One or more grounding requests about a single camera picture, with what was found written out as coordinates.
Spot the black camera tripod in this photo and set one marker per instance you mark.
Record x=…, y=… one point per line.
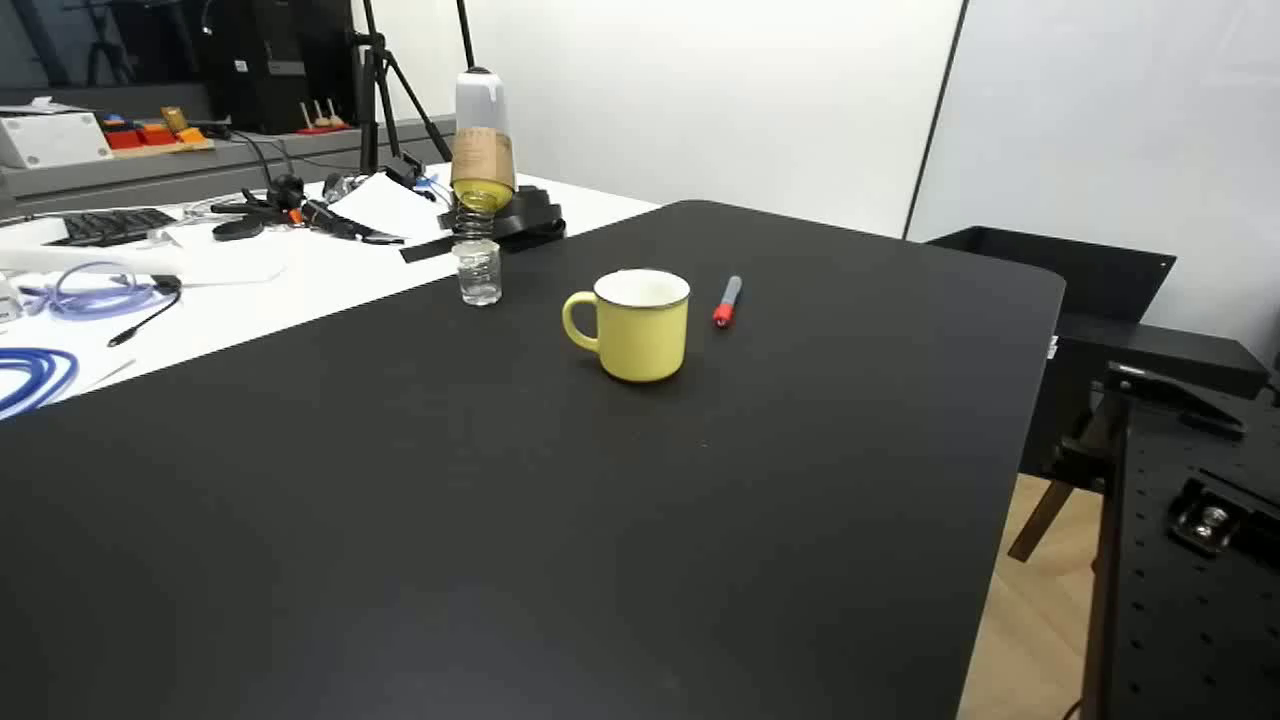
x=376, y=79

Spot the white paper sheet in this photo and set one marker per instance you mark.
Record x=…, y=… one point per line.
x=390, y=209

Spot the black keyboard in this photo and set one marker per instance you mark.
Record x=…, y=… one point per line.
x=122, y=227

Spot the black perforated side table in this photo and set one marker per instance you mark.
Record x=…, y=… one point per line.
x=1184, y=606

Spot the yellow enamel mug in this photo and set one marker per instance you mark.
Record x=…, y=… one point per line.
x=628, y=323

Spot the small clear glass jar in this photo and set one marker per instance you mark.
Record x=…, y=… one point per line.
x=478, y=272

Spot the upside-down bottle on black stand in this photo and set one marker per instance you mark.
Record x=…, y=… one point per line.
x=486, y=202

